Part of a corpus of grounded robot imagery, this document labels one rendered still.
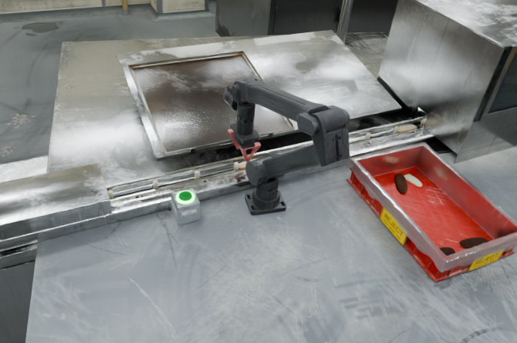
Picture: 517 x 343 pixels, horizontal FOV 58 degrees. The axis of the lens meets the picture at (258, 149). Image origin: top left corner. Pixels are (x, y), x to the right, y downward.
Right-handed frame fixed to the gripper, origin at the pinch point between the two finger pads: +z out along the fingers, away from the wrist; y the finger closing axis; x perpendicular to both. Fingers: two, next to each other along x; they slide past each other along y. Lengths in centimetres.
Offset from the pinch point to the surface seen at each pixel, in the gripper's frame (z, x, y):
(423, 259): 9, 33, 55
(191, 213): 6.0, -23.4, 15.4
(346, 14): -13, 91, -76
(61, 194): 0, -57, 1
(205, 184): 5.6, -14.9, 4.6
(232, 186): 6.4, -6.8, 7.8
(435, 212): 11, 53, 39
